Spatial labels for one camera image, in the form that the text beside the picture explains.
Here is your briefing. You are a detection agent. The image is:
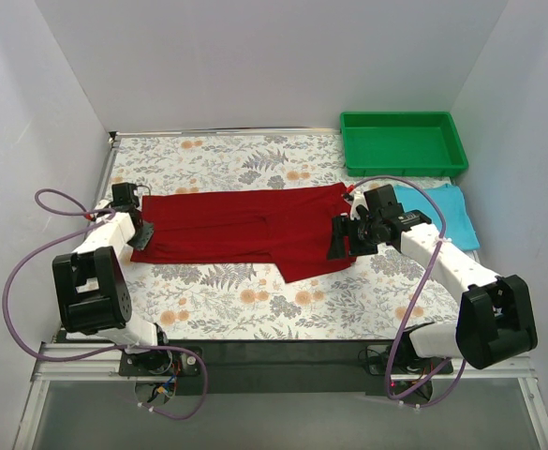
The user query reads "red t-shirt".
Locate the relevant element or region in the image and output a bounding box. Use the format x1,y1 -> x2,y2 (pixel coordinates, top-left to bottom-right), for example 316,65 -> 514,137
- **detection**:
131,183 -> 356,283

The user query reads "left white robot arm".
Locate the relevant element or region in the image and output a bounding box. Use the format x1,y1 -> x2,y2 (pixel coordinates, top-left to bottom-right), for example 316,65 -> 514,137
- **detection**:
52,183 -> 173,375

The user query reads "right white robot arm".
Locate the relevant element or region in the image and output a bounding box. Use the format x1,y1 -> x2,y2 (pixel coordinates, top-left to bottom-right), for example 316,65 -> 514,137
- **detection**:
327,185 -> 539,373

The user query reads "floral patterned table mat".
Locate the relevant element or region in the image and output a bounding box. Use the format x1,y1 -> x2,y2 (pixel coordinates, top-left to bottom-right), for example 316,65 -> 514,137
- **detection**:
108,133 -> 458,340

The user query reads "green plastic tray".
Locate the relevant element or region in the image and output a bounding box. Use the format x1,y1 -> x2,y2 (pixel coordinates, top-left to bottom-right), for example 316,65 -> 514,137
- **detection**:
340,112 -> 468,177

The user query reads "folded turquoise t-shirt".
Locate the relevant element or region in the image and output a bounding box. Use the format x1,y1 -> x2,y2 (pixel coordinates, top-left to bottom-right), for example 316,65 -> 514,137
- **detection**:
394,185 -> 480,251

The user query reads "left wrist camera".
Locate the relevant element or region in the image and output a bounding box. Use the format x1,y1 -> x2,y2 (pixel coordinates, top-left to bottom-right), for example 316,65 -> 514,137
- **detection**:
84,199 -> 111,222

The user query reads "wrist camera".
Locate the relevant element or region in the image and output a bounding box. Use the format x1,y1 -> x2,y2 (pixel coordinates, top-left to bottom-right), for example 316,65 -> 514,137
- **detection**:
84,199 -> 111,222
342,185 -> 368,220

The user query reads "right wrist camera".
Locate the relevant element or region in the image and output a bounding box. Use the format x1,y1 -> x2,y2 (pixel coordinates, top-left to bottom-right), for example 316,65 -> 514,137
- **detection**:
342,185 -> 368,220

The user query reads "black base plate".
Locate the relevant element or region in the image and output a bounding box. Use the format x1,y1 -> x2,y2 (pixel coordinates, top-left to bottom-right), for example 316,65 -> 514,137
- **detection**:
118,339 -> 455,398

